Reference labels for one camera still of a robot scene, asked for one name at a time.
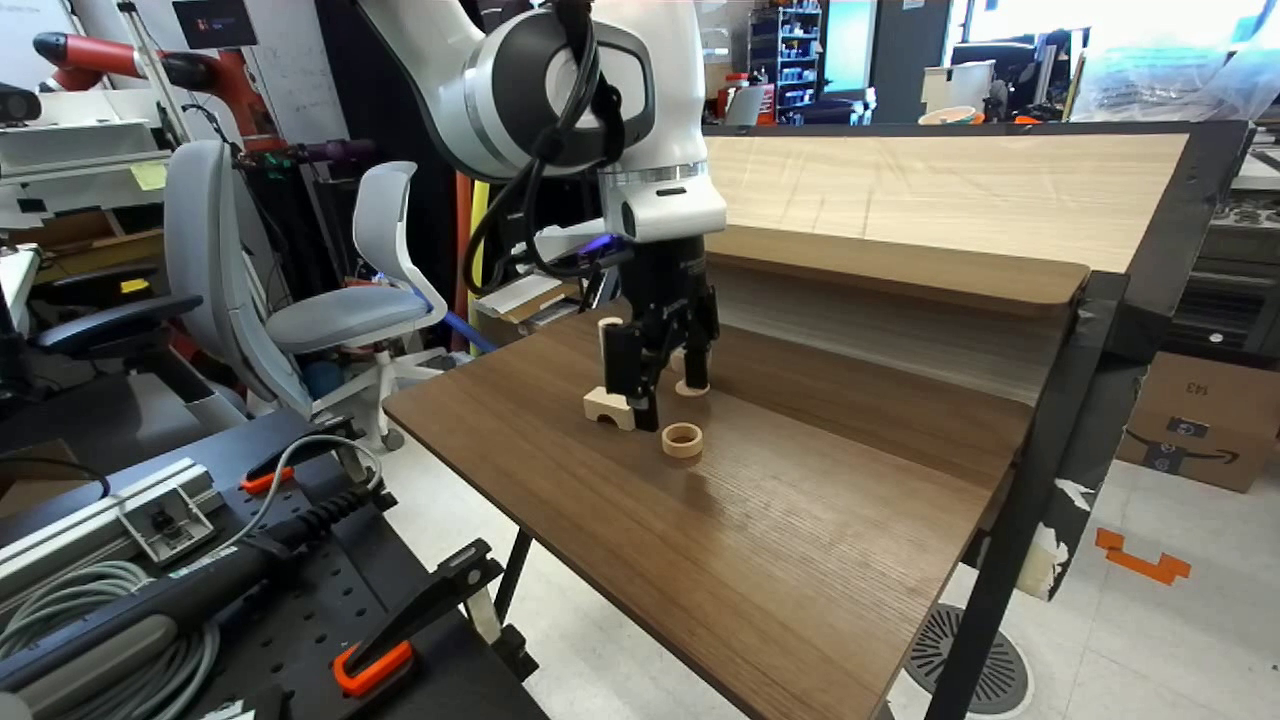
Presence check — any grey office chair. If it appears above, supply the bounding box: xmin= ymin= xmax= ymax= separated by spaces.
xmin=35 ymin=136 xmax=316 ymax=417

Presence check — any black clamp orange handle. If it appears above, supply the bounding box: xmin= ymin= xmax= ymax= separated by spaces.
xmin=332 ymin=535 xmax=505 ymax=705

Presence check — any grey coiled cable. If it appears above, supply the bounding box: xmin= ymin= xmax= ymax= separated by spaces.
xmin=0 ymin=557 xmax=225 ymax=713

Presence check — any printed cardboard box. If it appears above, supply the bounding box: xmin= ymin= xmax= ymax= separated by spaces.
xmin=1117 ymin=348 xmax=1280 ymax=494

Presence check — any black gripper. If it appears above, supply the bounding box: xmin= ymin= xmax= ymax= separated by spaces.
xmin=602 ymin=236 xmax=725 ymax=433

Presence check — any round floor drain grate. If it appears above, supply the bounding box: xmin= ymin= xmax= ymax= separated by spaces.
xmin=905 ymin=598 xmax=1033 ymax=714

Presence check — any red and black machine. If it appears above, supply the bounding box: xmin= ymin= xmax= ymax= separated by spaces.
xmin=32 ymin=28 xmax=284 ymax=151

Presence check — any aluminium extrusion rail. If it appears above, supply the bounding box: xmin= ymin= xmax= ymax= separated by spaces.
xmin=0 ymin=453 xmax=225 ymax=590

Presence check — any wooden arch block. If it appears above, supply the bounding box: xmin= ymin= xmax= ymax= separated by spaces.
xmin=581 ymin=384 xmax=642 ymax=437

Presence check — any light wooden back panel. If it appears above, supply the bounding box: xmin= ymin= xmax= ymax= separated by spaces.
xmin=700 ymin=129 xmax=1193 ymax=274

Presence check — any orange floor tape marker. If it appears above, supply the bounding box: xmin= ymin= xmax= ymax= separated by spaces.
xmin=1092 ymin=525 xmax=1197 ymax=588

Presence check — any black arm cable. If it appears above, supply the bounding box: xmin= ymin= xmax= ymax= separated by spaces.
xmin=465 ymin=0 xmax=634 ymax=295

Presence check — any black perforated work table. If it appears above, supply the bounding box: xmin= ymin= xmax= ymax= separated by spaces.
xmin=0 ymin=394 xmax=553 ymax=720

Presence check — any small orange clip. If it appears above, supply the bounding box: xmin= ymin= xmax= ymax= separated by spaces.
xmin=236 ymin=458 xmax=300 ymax=499

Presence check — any white mesh office chair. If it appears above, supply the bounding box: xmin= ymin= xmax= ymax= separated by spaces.
xmin=266 ymin=156 xmax=465 ymax=453

